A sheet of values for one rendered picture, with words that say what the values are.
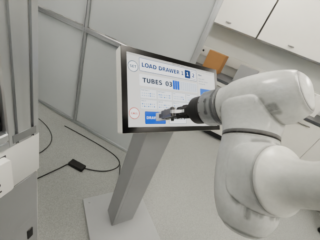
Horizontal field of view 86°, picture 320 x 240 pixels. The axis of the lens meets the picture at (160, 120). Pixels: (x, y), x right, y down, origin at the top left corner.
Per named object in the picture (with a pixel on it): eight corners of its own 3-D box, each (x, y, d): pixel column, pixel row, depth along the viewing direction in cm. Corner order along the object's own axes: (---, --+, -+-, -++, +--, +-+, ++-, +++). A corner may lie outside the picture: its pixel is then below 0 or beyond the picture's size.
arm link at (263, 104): (215, 75, 39) (206, 132, 36) (300, 45, 26) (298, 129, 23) (242, 94, 44) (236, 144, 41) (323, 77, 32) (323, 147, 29)
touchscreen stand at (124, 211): (162, 248, 122) (243, 138, 73) (95, 281, 97) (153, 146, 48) (136, 188, 156) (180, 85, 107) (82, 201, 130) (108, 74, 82)
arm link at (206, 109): (212, 84, 38) (193, 90, 43) (215, 125, 38) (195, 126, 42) (236, 88, 43) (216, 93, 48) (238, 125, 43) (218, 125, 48)
